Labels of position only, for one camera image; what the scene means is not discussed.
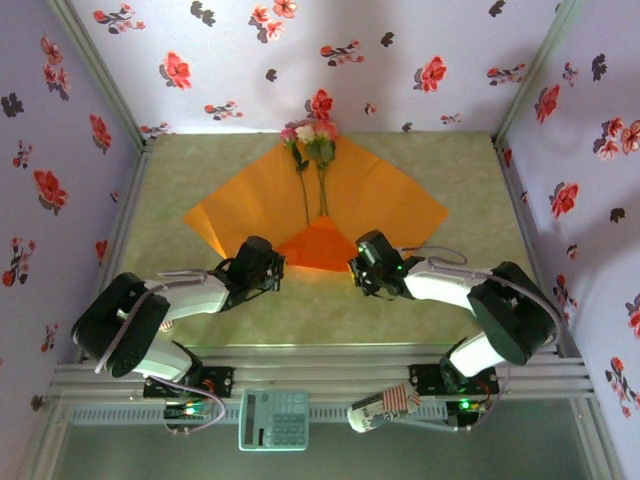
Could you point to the orange wrapping paper sheet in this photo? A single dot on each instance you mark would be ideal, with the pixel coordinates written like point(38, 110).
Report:
point(375, 200)

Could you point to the small pink rose stem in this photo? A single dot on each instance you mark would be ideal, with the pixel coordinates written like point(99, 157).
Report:
point(288, 134)

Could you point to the white and pink rose stem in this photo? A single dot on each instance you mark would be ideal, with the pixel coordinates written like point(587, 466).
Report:
point(325, 131)

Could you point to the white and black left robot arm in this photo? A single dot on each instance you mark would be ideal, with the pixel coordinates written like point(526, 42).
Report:
point(195, 300)

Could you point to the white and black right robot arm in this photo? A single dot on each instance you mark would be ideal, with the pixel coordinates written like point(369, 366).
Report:
point(440, 287)

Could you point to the pale green desk calculator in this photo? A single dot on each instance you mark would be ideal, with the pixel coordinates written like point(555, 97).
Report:
point(274, 420)

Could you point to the narrow aluminium frame beam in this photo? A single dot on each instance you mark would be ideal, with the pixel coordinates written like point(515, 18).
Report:
point(375, 352)

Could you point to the wide aluminium frame beam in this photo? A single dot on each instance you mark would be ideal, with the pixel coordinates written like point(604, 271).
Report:
point(325, 380)

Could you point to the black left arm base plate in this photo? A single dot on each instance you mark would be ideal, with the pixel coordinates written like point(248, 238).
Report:
point(220, 380)

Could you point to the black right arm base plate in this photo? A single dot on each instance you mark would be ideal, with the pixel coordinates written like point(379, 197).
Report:
point(425, 380)

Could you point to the aluminium frame side rail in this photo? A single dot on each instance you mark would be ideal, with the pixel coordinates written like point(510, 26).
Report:
point(520, 200)
point(127, 200)

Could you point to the aluminium frame post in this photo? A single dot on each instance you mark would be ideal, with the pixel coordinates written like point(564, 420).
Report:
point(102, 75)
point(534, 75)

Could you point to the aluminium frame leg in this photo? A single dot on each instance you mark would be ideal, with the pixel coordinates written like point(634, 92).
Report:
point(597, 440)
point(44, 440)

